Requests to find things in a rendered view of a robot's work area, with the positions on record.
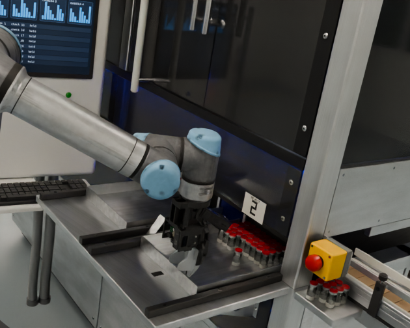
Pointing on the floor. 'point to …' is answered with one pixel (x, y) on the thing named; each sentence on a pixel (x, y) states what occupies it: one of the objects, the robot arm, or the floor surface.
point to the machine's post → (326, 151)
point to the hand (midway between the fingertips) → (189, 271)
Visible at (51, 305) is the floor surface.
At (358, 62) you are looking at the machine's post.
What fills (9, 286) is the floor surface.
